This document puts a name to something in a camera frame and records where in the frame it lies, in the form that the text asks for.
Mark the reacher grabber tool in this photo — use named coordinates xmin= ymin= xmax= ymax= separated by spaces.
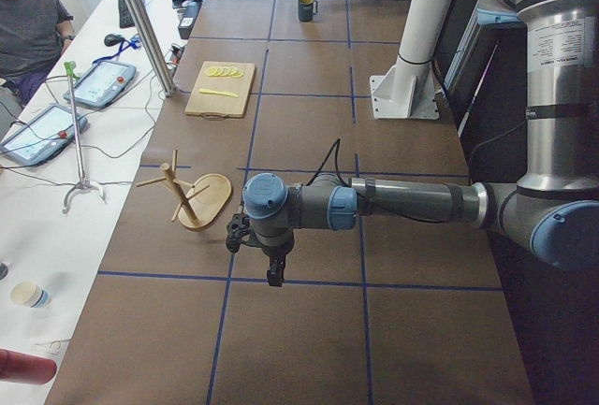
xmin=62 ymin=61 xmax=106 ymax=214

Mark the blue lanyard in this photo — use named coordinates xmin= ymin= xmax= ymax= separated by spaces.
xmin=91 ymin=37 xmax=142 ymax=65

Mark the bamboo cutting board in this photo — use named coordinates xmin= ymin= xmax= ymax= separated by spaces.
xmin=184 ymin=61 xmax=256 ymax=118

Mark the black computer mouse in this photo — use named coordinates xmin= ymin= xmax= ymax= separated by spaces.
xmin=104 ymin=34 xmax=125 ymax=47

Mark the red bottle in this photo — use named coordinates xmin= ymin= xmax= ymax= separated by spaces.
xmin=1 ymin=349 xmax=57 ymax=385

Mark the teach pendant near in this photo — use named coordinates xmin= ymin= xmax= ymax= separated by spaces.
xmin=1 ymin=104 xmax=88 ymax=166

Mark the wooden cup storage rack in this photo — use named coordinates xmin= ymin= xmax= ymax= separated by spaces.
xmin=135 ymin=149 xmax=232 ymax=231

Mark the black box device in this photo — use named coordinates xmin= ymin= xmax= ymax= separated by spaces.
xmin=178 ymin=2 xmax=201 ymax=39

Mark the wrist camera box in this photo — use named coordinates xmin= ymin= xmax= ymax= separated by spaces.
xmin=226 ymin=212 xmax=256 ymax=253

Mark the aluminium frame post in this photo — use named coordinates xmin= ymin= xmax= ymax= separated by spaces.
xmin=125 ymin=0 xmax=176 ymax=97

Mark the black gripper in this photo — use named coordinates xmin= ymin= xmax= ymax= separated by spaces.
xmin=261 ymin=232 xmax=294 ymax=287

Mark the yellow plastic knife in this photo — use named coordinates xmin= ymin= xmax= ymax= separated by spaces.
xmin=197 ymin=88 xmax=239 ymax=98

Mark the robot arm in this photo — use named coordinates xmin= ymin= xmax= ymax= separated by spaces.
xmin=226 ymin=0 xmax=598 ymax=286

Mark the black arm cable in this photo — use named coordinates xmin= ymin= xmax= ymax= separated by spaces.
xmin=306 ymin=137 xmax=366 ymax=190

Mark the dark teal mug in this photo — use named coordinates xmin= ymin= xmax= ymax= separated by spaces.
xmin=298 ymin=0 xmax=318 ymax=22

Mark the teach pendant far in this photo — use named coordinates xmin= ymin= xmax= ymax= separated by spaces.
xmin=74 ymin=60 xmax=137 ymax=108

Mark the white camera pole mount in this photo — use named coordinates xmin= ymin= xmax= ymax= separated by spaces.
xmin=370 ymin=0 xmax=451 ymax=120

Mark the paper cup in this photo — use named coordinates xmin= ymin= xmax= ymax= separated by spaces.
xmin=10 ymin=281 xmax=51 ymax=308

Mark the black keyboard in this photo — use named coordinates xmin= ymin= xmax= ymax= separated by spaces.
xmin=118 ymin=0 xmax=144 ymax=29

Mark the seated person grey shirt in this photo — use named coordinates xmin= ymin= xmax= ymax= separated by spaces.
xmin=1 ymin=0 xmax=76 ymax=106

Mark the teach pendant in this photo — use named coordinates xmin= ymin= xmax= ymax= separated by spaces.
xmin=1 ymin=104 xmax=88 ymax=166
xmin=74 ymin=60 xmax=137 ymax=108

